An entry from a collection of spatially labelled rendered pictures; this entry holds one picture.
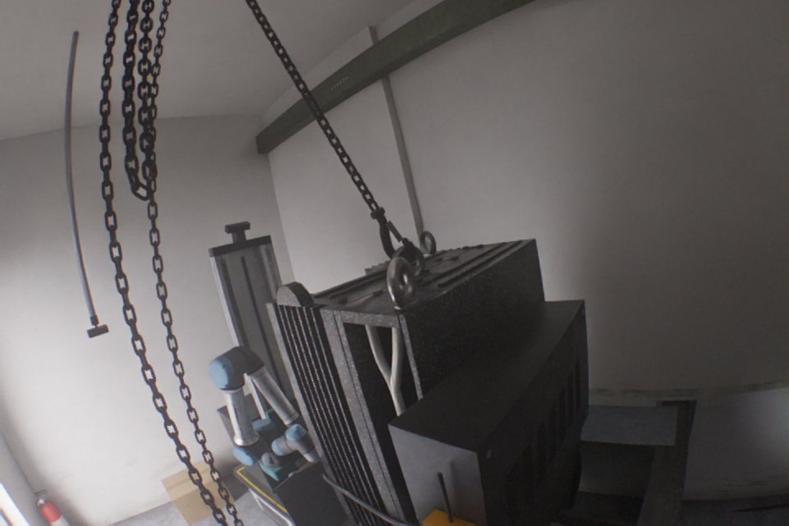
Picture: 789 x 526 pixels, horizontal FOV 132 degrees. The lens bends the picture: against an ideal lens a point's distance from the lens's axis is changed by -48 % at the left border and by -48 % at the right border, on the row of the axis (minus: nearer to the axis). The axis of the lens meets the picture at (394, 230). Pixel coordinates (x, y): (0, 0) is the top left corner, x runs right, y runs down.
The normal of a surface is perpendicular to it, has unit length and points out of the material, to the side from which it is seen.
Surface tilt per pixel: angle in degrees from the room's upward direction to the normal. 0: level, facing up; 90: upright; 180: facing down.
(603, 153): 90
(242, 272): 90
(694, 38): 90
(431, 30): 90
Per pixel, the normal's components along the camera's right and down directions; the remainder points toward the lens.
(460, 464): -0.67, 0.18
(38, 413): 0.71, -0.13
